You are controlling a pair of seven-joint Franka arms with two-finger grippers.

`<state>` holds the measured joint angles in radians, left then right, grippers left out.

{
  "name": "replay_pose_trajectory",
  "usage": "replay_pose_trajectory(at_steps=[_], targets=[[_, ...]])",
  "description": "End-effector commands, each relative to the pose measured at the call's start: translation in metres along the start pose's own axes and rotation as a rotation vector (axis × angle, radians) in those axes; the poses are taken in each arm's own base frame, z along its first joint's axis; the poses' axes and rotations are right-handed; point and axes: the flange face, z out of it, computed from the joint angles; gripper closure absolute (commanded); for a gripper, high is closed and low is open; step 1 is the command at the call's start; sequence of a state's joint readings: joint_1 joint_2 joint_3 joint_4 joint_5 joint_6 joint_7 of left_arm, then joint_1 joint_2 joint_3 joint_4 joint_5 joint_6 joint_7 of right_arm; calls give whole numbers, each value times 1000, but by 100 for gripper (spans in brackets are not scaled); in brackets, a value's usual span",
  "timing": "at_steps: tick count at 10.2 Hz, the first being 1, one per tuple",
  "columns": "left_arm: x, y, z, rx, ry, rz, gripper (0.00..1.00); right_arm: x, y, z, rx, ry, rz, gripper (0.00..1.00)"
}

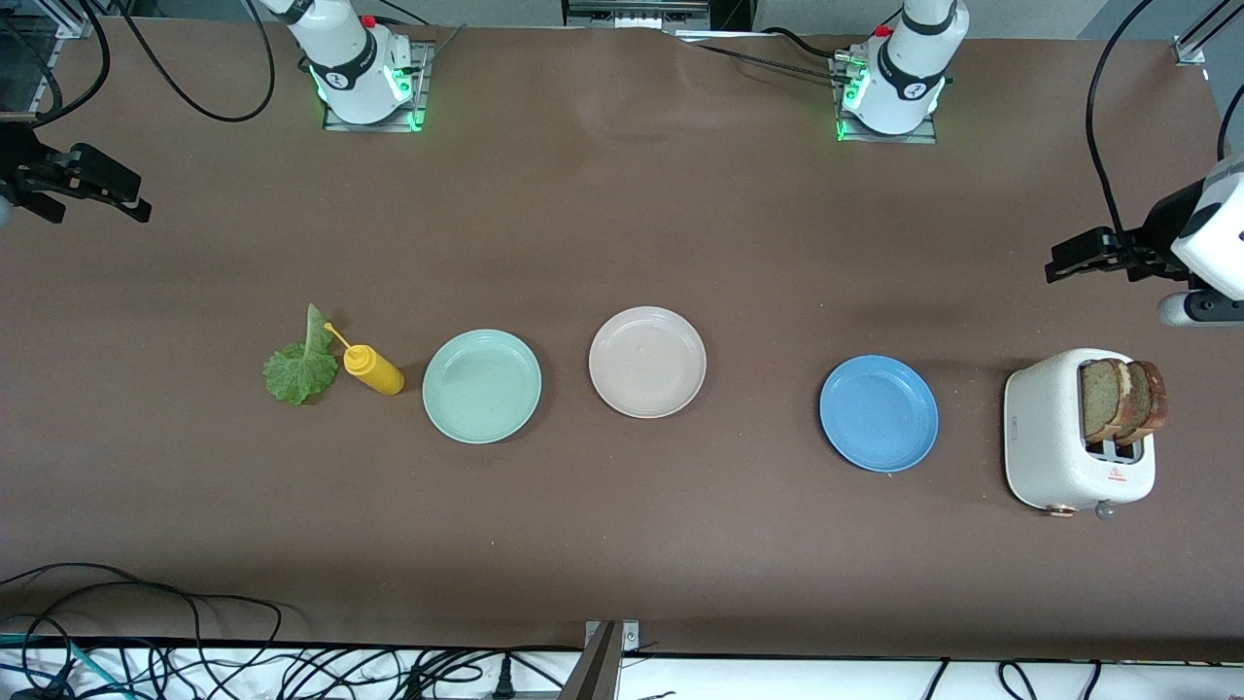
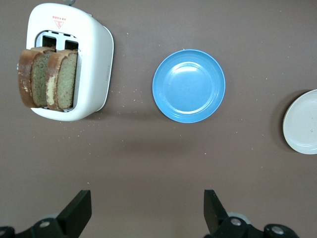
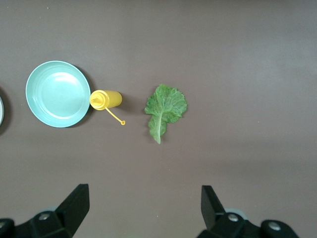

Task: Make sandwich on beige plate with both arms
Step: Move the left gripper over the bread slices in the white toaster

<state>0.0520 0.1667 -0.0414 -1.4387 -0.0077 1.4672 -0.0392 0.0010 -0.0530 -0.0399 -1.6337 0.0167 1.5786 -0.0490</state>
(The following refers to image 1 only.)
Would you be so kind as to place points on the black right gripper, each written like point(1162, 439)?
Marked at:
point(21, 167)

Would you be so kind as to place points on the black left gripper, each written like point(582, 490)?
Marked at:
point(1157, 236)

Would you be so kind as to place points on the brown bread slice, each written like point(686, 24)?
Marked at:
point(1103, 399)
point(1152, 399)

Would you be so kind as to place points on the green lettuce leaf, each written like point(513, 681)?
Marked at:
point(296, 374)

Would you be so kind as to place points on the yellow mustard squeeze bottle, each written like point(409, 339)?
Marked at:
point(374, 369)

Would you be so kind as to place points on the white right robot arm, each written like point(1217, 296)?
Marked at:
point(350, 68)

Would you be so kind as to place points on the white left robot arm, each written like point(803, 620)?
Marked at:
point(914, 68)

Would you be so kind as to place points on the blue plate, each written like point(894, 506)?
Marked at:
point(880, 413)

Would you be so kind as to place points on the mint green plate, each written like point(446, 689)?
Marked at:
point(481, 387)

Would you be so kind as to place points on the beige plate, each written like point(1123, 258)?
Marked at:
point(646, 362)

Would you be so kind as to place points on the white two-slot toaster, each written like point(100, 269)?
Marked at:
point(1045, 437)

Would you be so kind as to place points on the black equipment box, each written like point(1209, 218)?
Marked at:
point(637, 12)

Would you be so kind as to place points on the black power plug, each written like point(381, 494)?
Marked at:
point(503, 681)

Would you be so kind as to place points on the aluminium profile rail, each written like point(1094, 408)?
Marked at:
point(1191, 49)
point(68, 27)

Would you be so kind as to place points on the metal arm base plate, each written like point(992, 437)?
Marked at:
point(418, 97)
point(889, 138)

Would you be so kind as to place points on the grey metal mount bracket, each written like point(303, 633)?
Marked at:
point(598, 671)

